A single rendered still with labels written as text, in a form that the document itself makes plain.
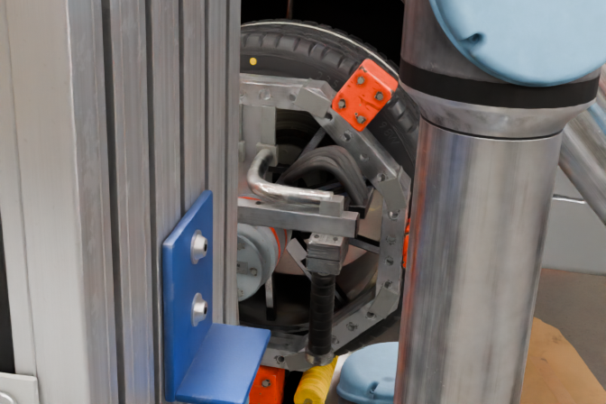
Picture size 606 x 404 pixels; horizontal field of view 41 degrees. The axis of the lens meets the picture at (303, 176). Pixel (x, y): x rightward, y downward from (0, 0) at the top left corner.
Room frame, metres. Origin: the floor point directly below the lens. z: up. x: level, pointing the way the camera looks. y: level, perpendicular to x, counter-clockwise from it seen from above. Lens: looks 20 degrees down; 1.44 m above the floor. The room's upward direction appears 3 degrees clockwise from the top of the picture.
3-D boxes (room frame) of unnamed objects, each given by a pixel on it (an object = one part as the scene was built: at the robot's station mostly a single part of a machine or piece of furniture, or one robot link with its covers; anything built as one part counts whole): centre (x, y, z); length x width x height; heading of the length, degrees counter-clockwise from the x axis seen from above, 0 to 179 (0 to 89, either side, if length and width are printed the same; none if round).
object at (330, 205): (1.20, 0.01, 1.03); 0.19 x 0.18 x 0.11; 169
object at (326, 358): (1.08, -0.04, 0.83); 0.04 x 0.04 x 0.16
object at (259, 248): (1.27, 0.10, 0.85); 0.21 x 0.14 x 0.14; 169
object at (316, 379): (1.42, -0.05, 0.51); 0.29 x 0.06 x 0.06; 169
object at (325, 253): (1.11, -0.04, 0.93); 0.09 x 0.05 x 0.05; 169
